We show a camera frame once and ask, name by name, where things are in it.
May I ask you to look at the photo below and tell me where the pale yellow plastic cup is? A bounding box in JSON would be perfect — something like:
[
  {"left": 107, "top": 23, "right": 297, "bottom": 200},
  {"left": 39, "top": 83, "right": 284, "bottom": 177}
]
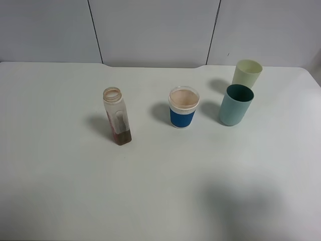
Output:
[{"left": 232, "top": 59, "right": 263, "bottom": 89}]

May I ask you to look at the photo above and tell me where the clear plastic drink bottle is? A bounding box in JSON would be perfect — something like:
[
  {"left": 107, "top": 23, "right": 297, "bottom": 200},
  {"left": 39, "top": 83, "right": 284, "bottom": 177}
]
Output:
[{"left": 103, "top": 87, "right": 132, "bottom": 146}]

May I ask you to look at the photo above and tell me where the blue sleeved paper cup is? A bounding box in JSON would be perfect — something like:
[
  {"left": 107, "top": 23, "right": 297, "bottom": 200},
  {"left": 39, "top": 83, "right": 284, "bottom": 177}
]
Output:
[{"left": 168, "top": 86, "right": 200, "bottom": 129}]

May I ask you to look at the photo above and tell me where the teal plastic cup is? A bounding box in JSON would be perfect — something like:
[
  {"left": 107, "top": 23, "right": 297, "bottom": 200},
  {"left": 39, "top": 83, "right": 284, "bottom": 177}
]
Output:
[{"left": 219, "top": 84, "right": 254, "bottom": 126}]

